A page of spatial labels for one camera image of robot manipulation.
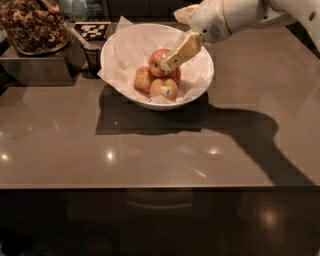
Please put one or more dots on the white paper liner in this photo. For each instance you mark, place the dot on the white paper liner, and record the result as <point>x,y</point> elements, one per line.
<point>126,56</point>

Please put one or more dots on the red top apple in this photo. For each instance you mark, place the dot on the red top apple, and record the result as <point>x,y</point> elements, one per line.
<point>154,63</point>

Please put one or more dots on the red back apple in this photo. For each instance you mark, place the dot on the red back apple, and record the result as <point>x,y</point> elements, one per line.
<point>175,75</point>

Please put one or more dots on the yellow front apple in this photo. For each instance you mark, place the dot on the yellow front apple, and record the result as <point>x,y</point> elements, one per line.
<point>165,87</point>

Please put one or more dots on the glass jar of snacks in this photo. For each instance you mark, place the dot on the glass jar of snacks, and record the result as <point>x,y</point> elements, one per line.
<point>34,27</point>

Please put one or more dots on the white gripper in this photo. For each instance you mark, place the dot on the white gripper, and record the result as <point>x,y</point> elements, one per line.
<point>210,20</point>

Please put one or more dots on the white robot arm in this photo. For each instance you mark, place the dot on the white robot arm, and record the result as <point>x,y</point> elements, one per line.
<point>241,14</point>

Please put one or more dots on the black white marker tag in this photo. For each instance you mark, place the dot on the black white marker tag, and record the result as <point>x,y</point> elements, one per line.
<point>92,30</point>

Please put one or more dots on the red apple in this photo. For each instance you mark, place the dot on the red apple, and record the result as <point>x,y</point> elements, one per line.
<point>154,63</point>
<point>175,75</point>

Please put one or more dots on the yellow left apple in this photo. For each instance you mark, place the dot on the yellow left apple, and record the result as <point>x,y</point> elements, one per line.
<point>143,79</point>

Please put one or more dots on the yellow apple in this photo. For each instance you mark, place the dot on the yellow apple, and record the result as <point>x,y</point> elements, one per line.
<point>165,87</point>
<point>143,79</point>

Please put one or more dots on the dark metal box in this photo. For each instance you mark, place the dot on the dark metal box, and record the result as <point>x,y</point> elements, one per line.
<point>58,69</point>

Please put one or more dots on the white bowl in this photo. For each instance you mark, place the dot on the white bowl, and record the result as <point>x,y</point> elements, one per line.
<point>160,104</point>

